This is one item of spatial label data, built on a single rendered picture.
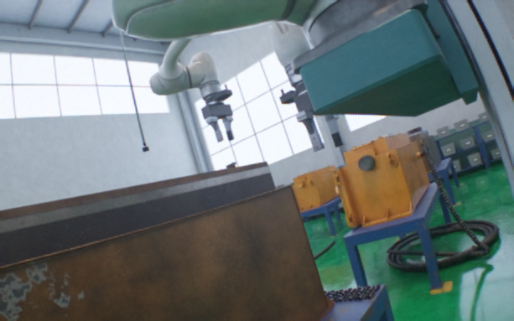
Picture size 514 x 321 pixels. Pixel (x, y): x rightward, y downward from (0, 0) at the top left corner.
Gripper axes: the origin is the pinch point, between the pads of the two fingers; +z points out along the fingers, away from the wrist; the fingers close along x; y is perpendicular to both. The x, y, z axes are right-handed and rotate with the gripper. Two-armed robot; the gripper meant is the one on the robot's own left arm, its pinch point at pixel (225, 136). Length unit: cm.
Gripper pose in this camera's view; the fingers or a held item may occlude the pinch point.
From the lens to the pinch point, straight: 132.5
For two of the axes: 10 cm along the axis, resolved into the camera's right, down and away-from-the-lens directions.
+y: -7.1, 3.1, 6.4
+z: 3.1, 9.4, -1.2
